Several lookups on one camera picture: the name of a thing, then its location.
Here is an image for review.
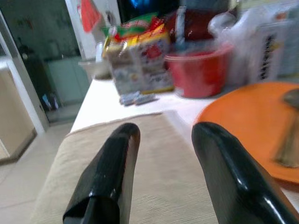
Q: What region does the colourful snack multipack bag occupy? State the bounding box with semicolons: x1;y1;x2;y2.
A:
101;13;175;96

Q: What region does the beige cabinet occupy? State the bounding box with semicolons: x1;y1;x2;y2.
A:
0;66;37;164

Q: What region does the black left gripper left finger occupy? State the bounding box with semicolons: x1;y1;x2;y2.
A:
62;122;141;224

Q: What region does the beige woven placemat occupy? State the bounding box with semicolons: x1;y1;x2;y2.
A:
29;112;220;224

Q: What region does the clear plastic lidded cup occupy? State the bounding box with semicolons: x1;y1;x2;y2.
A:
78;41;112;80

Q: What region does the red plastic bowl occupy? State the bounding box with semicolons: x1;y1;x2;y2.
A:
164;44;234;98

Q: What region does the dark red container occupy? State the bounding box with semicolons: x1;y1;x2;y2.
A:
167;7;236;44

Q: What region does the metal spoon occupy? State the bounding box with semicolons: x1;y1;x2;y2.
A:
273;89;299;168

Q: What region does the white door frame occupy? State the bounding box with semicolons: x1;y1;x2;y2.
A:
0;10;50;135

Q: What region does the white box with black print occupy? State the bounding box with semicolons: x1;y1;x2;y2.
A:
253;21;292;82

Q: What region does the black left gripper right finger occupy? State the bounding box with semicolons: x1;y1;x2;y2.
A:
191;121;299;224

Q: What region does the white plastic bag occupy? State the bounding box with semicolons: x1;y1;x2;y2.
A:
207;7;276;86

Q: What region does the small silver wrapped packet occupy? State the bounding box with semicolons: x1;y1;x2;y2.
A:
119;91;141;106
134;93;157;105

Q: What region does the orange round plate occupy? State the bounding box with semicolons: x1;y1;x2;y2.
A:
194;82;299;185

